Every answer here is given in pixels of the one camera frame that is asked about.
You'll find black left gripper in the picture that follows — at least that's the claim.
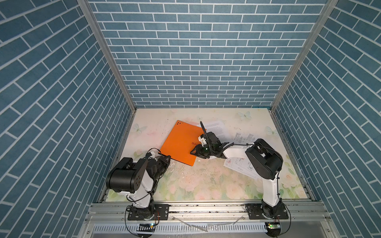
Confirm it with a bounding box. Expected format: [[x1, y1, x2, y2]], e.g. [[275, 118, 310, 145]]
[[152, 155, 171, 182]]

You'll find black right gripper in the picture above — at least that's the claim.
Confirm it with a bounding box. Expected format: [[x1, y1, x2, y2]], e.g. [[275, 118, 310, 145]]
[[189, 143, 215, 159]]

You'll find orange file folder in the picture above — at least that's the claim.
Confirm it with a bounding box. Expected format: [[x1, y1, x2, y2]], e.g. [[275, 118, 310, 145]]
[[160, 121, 203, 166]]

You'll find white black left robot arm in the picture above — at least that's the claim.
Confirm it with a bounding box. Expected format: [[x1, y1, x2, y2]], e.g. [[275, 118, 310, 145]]
[[106, 153, 171, 221]]

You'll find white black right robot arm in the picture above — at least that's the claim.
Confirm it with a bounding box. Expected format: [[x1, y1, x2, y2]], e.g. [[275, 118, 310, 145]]
[[190, 137, 284, 219]]

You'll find white text document sheet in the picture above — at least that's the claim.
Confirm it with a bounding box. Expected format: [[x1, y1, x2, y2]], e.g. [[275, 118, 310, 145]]
[[203, 121, 232, 143]]

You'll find technical drawing sheet upper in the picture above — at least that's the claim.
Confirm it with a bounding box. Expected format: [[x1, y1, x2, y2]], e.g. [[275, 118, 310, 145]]
[[233, 132, 257, 144]]

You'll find technical drawing sheet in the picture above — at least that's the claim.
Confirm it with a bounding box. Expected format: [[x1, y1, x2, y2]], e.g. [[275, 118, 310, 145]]
[[233, 132, 257, 144], [224, 157, 262, 179]]

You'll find technical drawing sheet lower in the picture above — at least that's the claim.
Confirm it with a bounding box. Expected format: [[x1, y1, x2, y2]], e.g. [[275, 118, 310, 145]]
[[224, 157, 262, 179]]

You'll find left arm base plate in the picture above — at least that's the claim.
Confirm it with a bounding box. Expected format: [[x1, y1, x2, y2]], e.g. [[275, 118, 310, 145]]
[[127, 204, 170, 221]]

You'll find white cable duct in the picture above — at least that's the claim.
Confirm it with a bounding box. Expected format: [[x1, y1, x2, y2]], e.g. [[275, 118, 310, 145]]
[[93, 222, 267, 235]]

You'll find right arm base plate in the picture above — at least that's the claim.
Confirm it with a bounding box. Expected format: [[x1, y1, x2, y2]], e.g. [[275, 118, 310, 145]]
[[245, 201, 289, 220]]

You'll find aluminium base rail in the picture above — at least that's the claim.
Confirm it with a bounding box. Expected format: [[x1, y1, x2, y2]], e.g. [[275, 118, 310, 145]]
[[78, 199, 339, 238]]

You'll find aluminium corner post left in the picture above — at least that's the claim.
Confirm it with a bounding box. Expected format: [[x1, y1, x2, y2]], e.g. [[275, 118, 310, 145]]
[[77, 0, 137, 113]]

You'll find aluminium corner post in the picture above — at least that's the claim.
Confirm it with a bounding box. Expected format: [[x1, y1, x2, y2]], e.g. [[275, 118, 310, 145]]
[[270, 0, 338, 112], [77, 0, 137, 113]]

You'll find aluminium corner post right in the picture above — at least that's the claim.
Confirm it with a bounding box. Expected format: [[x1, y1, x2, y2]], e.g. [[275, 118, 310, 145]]
[[270, 0, 338, 112]]

